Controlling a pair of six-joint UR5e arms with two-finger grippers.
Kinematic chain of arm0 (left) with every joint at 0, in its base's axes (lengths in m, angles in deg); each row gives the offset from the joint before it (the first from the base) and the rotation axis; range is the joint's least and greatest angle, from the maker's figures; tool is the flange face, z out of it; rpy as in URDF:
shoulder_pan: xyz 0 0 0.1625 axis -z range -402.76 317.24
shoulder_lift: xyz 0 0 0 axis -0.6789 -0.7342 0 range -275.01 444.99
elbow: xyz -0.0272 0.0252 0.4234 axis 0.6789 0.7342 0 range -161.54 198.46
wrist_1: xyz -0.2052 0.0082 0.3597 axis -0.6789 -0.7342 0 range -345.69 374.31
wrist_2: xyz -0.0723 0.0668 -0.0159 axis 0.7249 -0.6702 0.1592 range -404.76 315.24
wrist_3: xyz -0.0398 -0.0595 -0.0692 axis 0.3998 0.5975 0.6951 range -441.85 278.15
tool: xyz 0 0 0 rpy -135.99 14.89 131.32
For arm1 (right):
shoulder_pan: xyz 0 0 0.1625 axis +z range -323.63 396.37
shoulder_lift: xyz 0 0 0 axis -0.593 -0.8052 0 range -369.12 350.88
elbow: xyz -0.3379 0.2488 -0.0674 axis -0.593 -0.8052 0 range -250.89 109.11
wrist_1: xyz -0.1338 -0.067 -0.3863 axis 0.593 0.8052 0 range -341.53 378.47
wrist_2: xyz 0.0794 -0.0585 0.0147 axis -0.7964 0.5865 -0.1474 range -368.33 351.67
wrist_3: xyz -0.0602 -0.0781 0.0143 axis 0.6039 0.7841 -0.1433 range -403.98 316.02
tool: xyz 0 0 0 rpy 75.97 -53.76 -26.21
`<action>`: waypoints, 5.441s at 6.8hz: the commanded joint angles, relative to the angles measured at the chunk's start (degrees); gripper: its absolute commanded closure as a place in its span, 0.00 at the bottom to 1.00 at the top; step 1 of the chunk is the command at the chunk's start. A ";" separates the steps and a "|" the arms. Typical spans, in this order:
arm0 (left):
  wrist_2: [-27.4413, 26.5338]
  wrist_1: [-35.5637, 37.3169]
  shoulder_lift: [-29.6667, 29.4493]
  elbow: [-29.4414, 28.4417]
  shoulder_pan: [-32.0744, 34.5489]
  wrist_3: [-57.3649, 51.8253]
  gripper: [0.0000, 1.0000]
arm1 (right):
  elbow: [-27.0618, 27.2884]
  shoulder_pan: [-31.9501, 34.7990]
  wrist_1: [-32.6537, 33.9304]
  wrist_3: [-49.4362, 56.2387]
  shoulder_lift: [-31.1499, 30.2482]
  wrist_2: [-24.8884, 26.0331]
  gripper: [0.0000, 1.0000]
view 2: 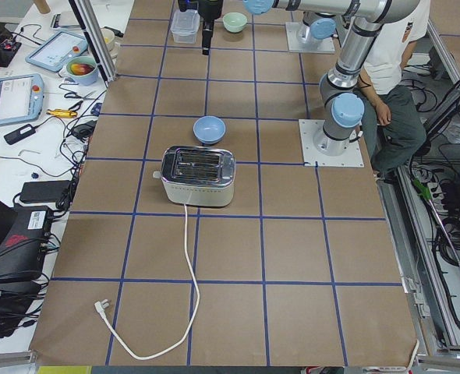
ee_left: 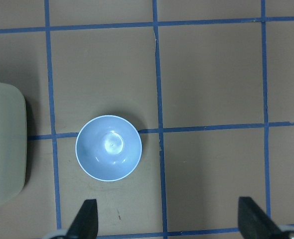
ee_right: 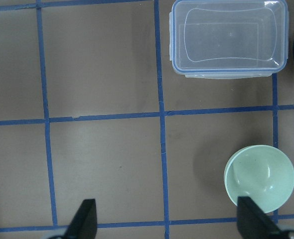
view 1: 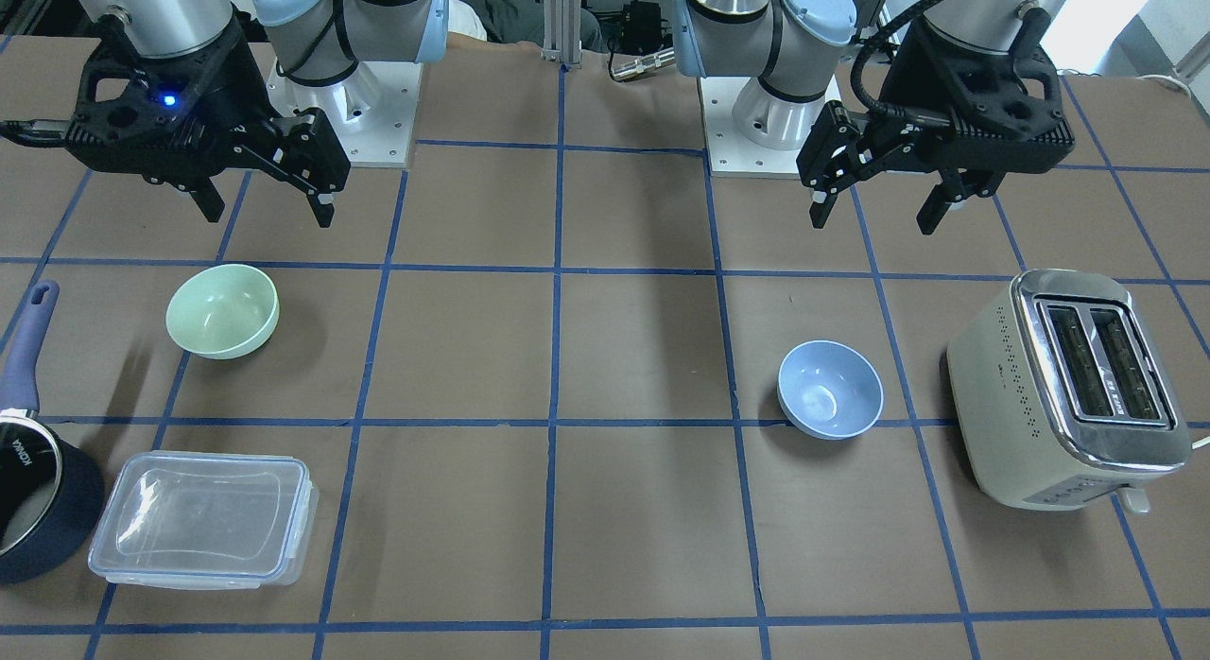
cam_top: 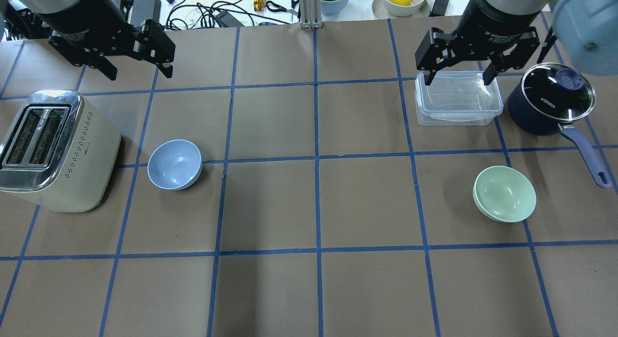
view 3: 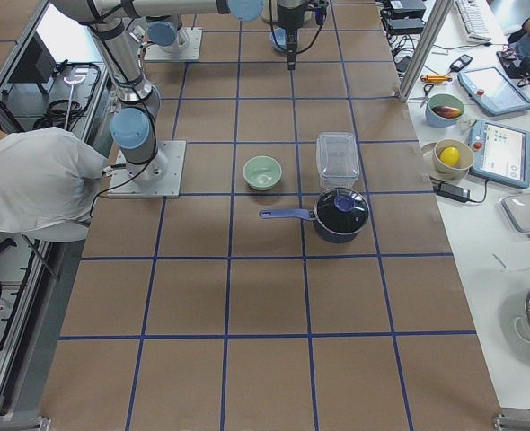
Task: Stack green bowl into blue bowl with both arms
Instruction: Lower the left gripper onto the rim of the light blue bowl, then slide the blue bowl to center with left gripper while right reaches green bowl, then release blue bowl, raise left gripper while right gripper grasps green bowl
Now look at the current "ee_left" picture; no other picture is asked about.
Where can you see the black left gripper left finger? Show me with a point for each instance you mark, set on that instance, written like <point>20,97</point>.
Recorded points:
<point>84,225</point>

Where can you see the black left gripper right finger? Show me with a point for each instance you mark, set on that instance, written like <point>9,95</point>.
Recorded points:
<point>254,223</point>

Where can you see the blue plastic bowl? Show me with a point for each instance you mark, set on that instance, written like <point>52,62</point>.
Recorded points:
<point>108,148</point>

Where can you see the white perforated device housing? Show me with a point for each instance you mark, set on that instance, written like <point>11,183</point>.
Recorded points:
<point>13,142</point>

